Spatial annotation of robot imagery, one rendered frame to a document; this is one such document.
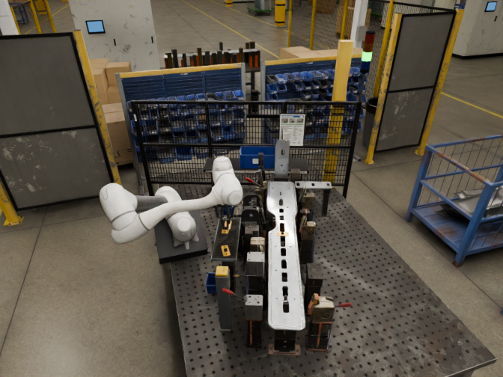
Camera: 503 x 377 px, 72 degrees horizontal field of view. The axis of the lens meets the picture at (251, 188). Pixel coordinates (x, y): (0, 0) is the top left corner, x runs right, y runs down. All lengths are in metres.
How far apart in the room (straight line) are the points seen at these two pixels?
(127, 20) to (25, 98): 4.91
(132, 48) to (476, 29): 9.65
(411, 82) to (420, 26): 0.70
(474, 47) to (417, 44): 8.00
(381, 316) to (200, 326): 1.08
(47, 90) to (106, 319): 2.27
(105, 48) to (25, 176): 4.87
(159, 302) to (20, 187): 2.18
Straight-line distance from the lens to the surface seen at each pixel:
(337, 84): 2.99
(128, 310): 3.35
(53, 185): 4.56
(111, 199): 1.91
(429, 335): 2.39
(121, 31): 8.76
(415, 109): 5.58
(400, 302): 2.48
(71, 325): 3.44
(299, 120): 3.01
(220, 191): 1.64
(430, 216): 4.29
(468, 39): 12.91
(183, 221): 2.35
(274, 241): 2.26
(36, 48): 4.02
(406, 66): 5.19
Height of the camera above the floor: 2.49
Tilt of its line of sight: 33 degrees down
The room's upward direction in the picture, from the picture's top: 1 degrees counter-clockwise
